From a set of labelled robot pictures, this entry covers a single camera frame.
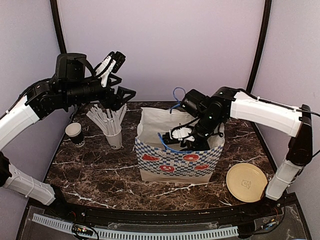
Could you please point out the stack of paper cups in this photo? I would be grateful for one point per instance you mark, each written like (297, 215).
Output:
(75, 134)

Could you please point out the bundle of wrapped straws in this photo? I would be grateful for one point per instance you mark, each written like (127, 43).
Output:
(110, 121)

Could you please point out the blue checkered paper bag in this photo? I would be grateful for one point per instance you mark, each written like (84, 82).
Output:
(160, 162)

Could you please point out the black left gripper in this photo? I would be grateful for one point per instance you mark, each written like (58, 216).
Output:
(116, 102)

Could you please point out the black table edge rail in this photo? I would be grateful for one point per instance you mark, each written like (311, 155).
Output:
(236, 214)

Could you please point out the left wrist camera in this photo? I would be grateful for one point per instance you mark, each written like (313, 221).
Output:
(111, 64)

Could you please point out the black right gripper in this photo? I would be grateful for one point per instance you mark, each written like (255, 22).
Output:
(192, 147)

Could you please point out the cream round plate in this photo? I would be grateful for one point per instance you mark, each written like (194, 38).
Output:
(246, 182)

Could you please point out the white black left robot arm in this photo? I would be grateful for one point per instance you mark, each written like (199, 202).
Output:
(75, 82)

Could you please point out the white cup holding straws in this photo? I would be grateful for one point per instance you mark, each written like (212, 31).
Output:
(115, 141)

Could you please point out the white slotted cable duct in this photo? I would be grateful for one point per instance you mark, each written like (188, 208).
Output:
(121, 231)

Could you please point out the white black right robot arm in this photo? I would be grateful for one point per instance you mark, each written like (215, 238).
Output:
(230, 103)

